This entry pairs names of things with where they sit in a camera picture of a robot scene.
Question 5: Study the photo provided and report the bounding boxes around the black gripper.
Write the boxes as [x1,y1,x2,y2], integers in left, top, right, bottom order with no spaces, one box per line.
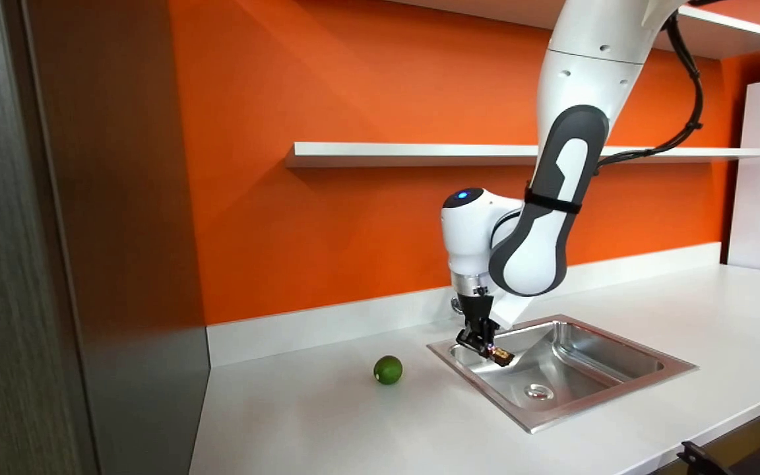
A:
[457,289,502,359]

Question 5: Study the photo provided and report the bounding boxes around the brown snack packet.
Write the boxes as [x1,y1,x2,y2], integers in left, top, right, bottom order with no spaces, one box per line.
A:
[490,349,516,368]

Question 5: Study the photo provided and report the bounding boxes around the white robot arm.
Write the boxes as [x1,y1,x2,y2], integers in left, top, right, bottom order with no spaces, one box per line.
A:
[442,0,706,368]

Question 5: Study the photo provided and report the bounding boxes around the stainless steel sink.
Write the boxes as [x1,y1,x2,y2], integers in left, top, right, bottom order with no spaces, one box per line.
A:
[430,315,691,433]

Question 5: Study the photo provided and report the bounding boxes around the green lime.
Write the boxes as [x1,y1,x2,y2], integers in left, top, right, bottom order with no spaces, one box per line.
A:
[373,357,403,385]

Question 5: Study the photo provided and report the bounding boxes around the upper white shelf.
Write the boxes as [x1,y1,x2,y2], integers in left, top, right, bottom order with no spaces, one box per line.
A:
[394,0,760,59]

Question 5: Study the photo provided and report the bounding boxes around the grey wood cabinet panel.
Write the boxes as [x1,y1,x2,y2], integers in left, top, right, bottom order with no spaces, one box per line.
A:
[0,0,208,475]

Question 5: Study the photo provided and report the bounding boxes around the white wall shelf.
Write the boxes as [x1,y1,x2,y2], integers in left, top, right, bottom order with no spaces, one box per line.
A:
[289,142,760,169]

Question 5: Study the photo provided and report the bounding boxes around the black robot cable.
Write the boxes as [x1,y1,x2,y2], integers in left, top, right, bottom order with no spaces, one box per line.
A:
[593,12,707,169]

